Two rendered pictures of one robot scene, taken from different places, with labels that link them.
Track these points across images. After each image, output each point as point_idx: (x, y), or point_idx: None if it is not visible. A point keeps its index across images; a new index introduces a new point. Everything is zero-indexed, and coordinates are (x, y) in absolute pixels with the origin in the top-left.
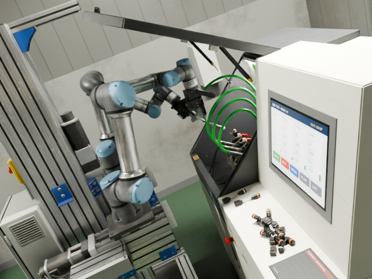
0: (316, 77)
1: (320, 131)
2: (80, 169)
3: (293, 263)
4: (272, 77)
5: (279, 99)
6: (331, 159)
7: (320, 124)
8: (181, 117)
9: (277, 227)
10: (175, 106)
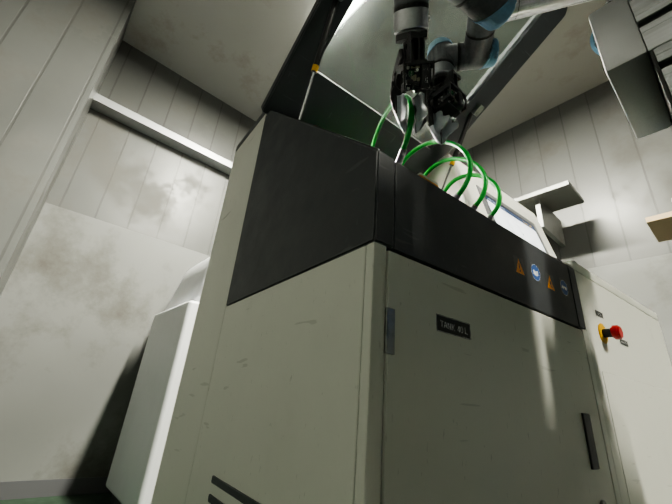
0: (513, 199)
1: (531, 228)
2: None
3: None
4: (477, 180)
5: (493, 198)
6: (543, 244)
7: (529, 224)
8: (433, 76)
9: None
10: (421, 44)
